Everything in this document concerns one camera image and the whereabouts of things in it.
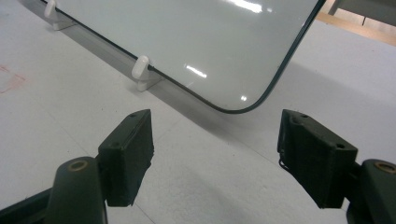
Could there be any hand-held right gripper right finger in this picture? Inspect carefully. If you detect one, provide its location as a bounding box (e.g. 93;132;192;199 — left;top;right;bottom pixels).
276;108;360;210

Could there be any grey metal frame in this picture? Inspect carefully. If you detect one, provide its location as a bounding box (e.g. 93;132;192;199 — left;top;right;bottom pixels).
327;0;396;28

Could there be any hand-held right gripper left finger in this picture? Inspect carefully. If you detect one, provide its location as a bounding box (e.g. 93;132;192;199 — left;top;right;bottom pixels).
97;108;155;208

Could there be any white plastic board holder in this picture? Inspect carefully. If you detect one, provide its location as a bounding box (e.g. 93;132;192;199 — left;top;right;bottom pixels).
43;0;77;32
131;55;163;92

